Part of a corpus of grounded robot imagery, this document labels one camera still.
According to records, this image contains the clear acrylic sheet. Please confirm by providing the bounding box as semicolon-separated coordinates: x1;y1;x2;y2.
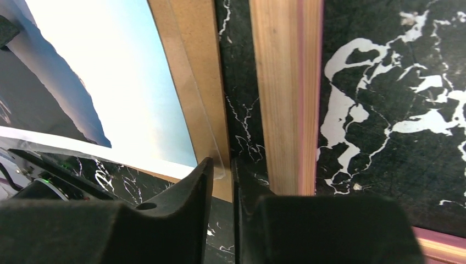
0;0;227;180

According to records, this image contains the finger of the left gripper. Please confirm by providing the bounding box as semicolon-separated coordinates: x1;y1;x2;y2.
1;15;20;50

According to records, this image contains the pink wooden picture frame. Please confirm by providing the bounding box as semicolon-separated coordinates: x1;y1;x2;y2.
249;1;465;263

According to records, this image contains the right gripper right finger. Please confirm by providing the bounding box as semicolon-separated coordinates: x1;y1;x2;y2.
232;159;425;263

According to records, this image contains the brown cardboard backing board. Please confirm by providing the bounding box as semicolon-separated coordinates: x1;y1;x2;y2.
148;1;232;202

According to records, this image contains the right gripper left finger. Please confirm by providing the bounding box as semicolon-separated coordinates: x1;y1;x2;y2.
1;157;214;263

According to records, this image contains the landscape photo print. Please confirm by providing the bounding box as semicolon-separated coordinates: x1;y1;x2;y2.
0;0;199;180

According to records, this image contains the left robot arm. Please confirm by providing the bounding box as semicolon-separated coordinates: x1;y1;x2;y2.
1;17;116;201

